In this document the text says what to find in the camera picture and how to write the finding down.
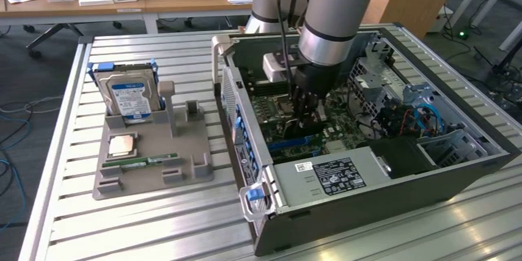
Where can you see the hard disk with blue caddy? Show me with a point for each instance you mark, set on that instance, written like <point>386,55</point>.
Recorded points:
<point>125,96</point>

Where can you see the grey printed parts rack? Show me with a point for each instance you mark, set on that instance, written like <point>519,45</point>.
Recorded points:
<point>183,151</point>

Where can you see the green Dell motherboard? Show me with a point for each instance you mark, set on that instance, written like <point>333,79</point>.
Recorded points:
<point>337,129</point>

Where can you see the green RAM stick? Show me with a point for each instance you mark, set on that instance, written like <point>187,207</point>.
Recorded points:
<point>139,160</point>

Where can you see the small silver disk bay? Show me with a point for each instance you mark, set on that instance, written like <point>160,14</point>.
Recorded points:
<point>452,148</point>

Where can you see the white desk label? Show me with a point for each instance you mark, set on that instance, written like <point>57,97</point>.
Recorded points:
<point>127,10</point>

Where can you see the device with green light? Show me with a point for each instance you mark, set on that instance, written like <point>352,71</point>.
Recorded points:
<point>462,34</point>

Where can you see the black silver PC case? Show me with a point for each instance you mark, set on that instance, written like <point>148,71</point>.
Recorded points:
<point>367,212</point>

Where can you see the white table frame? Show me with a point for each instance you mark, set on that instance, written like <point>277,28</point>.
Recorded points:
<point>476,19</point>

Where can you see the white box red button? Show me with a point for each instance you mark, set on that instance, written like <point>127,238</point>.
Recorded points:
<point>442,19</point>

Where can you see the CPU socket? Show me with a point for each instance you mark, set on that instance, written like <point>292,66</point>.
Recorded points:
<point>284,105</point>

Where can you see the flat white box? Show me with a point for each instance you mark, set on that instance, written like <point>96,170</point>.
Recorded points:
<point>95,2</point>

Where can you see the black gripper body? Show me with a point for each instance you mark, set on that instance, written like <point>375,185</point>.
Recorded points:
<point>315,79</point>

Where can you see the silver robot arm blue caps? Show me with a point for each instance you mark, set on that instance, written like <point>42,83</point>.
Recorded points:
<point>337,13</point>

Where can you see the grey power supply unit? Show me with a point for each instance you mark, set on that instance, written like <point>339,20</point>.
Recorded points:
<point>293,187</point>

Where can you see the silver CPU chip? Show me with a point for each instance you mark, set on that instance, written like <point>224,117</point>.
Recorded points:
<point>120,145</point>

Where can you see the black plastic duct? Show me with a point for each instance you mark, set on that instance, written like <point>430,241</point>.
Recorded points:
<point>403,157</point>

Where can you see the blue expansion slot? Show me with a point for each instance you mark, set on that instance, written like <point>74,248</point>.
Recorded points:
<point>285,145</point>

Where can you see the grey wrist camera housing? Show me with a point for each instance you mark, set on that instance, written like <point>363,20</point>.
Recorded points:
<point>276,68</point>

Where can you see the perforated metal disk bay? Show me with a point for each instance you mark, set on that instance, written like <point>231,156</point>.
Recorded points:
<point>367,90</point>

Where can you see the silver chipset heatsink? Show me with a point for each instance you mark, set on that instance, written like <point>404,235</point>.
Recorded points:
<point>336,146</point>

